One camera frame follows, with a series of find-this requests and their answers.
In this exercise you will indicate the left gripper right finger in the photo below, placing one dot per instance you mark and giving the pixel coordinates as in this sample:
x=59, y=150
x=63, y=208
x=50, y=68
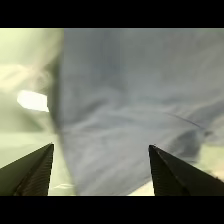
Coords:
x=175, y=175

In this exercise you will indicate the blue shirt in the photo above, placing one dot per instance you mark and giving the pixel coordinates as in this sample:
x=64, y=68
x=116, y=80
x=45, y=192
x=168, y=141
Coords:
x=133, y=100

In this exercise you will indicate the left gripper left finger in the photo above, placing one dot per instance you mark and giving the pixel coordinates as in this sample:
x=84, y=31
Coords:
x=31, y=173

